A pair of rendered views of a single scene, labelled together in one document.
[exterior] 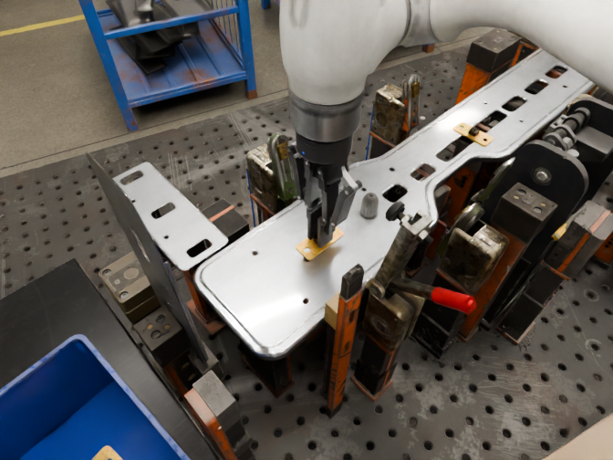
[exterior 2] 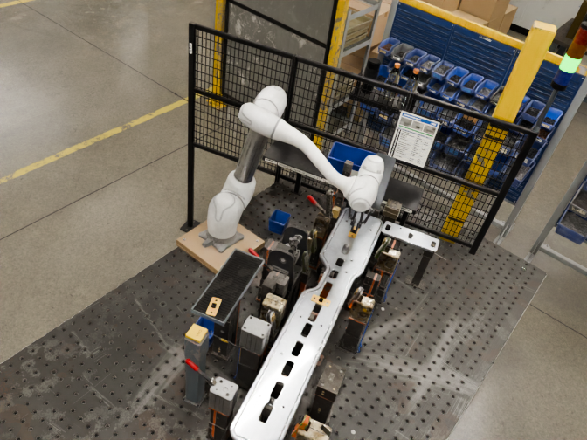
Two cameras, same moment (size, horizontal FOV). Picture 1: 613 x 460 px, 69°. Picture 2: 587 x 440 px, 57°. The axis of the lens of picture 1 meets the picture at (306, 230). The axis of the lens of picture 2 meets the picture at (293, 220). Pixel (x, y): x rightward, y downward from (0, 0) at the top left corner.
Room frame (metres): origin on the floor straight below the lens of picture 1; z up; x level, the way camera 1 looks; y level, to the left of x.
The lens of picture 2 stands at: (1.98, -1.33, 2.82)
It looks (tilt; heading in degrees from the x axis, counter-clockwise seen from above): 42 degrees down; 148
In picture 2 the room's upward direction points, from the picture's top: 11 degrees clockwise
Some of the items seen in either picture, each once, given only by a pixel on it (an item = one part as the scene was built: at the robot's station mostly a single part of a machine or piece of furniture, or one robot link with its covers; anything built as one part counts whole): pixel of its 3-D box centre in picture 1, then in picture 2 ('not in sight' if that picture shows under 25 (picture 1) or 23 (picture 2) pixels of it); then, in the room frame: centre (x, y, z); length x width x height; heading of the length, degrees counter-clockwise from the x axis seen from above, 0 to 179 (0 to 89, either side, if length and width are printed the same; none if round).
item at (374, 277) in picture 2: not in sight; (367, 295); (0.72, -0.05, 0.84); 0.11 x 0.08 x 0.29; 43
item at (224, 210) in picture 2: not in sight; (224, 212); (0.03, -0.54, 0.91); 0.18 x 0.16 x 0.22; 138
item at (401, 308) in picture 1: (381, 345); (317, 241); (0.35, -0.14, 0.88); 0.07 x 0.06 x 0.35; 43
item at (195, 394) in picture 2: not in sight; (196, 367); (0.87, -0.95, 0.92); 0.08 x 0.08 x 0.44; 43
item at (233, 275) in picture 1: (474, 130); (321, 305); (0.80, -0.38, 1.00); 1.38 x 0.22 x 0.02; 133
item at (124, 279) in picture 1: (161, 328); (385, 229); (0.38, 0.27, 0.88); 0.08 x 0.08 x 0.36; 43
